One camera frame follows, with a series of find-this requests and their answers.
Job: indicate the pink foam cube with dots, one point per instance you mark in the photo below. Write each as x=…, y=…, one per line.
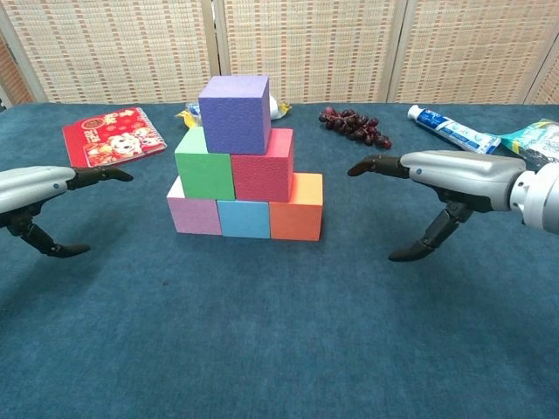
x=194, y=216

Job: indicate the red spiral calendar booklet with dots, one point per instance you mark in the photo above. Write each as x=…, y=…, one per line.
x=113, y=139

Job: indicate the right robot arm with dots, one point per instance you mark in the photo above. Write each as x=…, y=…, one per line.
x=537, y=201

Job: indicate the teal snack bag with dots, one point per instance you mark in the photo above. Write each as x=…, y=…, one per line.
x=537, y=139

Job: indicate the green foam cube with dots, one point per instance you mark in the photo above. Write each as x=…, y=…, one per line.
x=205, y=172

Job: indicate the white blue toothpaste tube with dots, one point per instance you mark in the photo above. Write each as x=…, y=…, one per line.
x=454, y=133

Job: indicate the bamboo folding screen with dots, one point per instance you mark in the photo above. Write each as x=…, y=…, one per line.
x=305, y=48

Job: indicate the light blue foam cube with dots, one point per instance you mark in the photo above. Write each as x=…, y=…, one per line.
x=244, y=218

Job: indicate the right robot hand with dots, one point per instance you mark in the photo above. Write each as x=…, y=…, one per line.
x=463, y=174

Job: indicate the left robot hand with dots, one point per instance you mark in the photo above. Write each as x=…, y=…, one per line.
x=30, y=185

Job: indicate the white tissue pack yellow ends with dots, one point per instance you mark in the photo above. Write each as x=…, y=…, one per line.
x=190, y=115

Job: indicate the dark red grape bunch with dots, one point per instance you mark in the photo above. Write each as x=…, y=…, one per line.
x=354, y=126

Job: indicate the red foam cube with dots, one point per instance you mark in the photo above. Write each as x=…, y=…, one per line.
x=264, y=174

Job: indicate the purple foam cube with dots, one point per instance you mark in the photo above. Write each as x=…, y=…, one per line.
x=233, y=115

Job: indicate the orange foam cube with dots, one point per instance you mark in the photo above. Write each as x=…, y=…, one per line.
x=297, y=218

